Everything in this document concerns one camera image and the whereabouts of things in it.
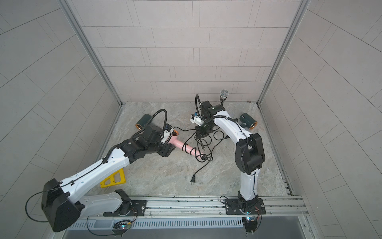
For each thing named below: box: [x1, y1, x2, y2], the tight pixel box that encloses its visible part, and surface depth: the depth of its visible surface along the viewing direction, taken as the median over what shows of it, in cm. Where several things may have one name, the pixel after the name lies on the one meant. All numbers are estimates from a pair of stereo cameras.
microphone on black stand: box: [219, 89, 229, 106], surface depth 86 cm
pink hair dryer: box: [168, 129, 205, 160], surface depth 72 cm
